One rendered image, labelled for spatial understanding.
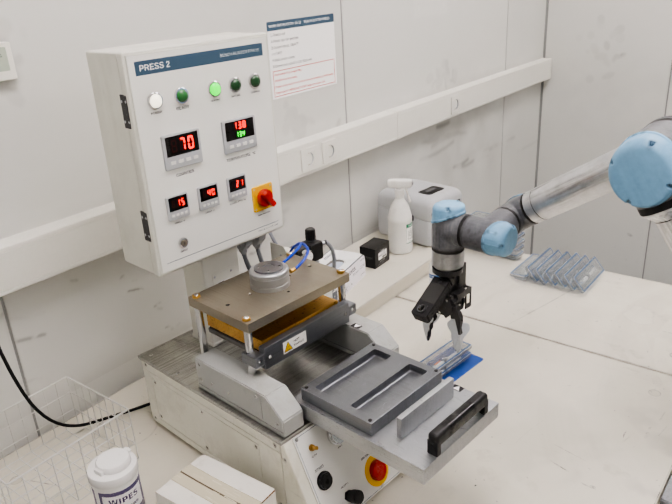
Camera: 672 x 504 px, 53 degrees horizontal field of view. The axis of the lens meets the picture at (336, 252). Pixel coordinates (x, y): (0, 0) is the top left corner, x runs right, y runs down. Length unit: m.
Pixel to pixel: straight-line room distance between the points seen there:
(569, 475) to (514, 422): 0.18
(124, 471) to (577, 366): 1.08
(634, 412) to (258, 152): 0.99
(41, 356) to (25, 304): 0.13
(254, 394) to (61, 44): 0.83
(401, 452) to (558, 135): 2.77
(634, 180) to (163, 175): 0.83
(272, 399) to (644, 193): 0.72
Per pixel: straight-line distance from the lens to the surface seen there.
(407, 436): 1.14
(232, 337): 1.33
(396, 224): 2.19
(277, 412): 1.20
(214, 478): 1.30
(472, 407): 1.15
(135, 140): 1.25
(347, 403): 1.17
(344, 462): 1.30
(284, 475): 1.26
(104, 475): 1.30
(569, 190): 1.47
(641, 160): 1.22
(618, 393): 1.70
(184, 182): 1.32
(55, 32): 1.55
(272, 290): 1.30
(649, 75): 3.51
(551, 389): 1.67
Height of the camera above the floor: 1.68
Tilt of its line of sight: 23 degrees down
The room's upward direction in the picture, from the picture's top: 3 degrees counter-clockwise
